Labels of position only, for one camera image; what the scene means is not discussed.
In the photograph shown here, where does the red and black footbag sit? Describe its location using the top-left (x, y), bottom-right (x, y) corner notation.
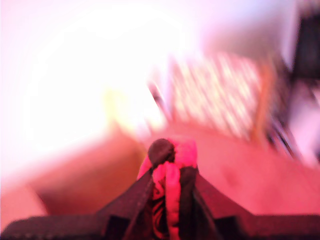
top-left (136, 138), bottom-right (201, 240)

